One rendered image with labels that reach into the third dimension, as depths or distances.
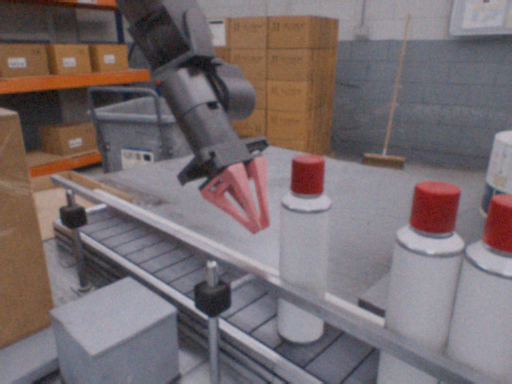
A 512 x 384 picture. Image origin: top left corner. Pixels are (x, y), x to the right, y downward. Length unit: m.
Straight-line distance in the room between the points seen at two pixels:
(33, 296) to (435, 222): 0.45
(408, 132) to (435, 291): 4.54
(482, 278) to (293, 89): 3.35
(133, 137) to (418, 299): 2.38
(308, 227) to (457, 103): 4.39
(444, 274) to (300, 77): 3.30
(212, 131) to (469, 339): 0.31
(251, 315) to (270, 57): 3.29
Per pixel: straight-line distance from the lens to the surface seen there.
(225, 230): 0.87
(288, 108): 3.68
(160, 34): 0.52
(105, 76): 4.48
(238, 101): 0.55
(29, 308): 0.59
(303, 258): 0.43
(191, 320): 0.56
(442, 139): 4.83
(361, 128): 5.01
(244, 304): 0.55
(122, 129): 2.66
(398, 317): 0.39
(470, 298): 0.37
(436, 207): 0.35
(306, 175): 0.41
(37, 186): 1.20
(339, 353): 0.49
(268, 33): 3.72
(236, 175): 0.45
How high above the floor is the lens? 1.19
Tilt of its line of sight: 20 degrees down
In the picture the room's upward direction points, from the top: straight up
